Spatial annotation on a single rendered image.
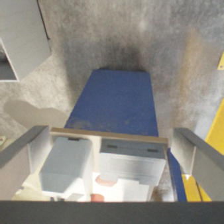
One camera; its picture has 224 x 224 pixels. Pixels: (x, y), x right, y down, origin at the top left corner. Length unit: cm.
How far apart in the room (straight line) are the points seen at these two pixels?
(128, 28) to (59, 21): 55
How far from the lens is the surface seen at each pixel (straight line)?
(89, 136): 70
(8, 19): 121
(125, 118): 86
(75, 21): 150
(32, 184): 227
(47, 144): 17
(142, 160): 66
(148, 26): 143
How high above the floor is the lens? 141
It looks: 51 degrees down
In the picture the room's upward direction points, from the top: 169 degrees counter-clockwise
